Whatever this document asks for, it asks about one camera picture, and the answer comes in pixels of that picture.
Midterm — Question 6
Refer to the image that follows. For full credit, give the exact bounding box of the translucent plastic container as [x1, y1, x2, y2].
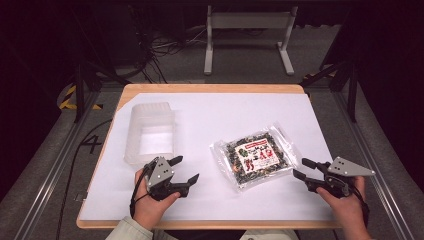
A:
[123, 101, 176, 166]

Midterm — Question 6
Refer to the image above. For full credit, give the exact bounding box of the person's left sleeve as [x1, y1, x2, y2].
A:
[105, 215, 178, 240]

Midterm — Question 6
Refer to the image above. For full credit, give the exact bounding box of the black floor cable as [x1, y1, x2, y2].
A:
[54, 118, 114, 240]

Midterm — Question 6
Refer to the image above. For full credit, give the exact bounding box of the white table mat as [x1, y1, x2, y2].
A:
[79, 92, 338, 222]

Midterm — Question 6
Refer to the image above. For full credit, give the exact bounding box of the yellow black hazard tape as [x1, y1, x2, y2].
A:
[58, 84, 104, 111]

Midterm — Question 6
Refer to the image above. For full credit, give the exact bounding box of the person's right hand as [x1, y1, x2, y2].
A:
[315, 175, 372, 240]

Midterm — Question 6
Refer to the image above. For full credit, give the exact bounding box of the right hand-held gripper cable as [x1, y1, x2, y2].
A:
[346, 183, 371, 228]

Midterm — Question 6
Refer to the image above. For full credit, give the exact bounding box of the clear packet of dark snacks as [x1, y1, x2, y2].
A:
[209, 121, 303, 194]

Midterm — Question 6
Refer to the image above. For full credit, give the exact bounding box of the black tripod stand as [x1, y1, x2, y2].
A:
[299, 33, 361, 124]
[68, 9, 134, 124]

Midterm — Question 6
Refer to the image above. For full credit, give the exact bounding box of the grey metal stand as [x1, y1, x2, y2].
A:
[203, 4, 300, 77]

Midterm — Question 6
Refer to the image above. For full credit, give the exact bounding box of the left hand-held gripper cable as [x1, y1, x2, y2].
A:
[129, 159, 158, 219]

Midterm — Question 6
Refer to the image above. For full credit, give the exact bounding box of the person's left hand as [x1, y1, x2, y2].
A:
[132, 168, 182, 232]

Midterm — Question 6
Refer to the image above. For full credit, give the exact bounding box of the hand-held gripper cable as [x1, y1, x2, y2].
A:
[346, 183, 371, 228]
[129, 159, 158, 219]

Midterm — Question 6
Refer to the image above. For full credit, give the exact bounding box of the bundle of black cables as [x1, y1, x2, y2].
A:
[126, 6, 208, 84]

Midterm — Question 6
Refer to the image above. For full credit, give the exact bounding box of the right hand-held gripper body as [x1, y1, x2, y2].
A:
[316, 156, 376, 200]

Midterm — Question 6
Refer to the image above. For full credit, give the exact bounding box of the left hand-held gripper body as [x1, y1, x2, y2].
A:
[143, 156, 190, 202]

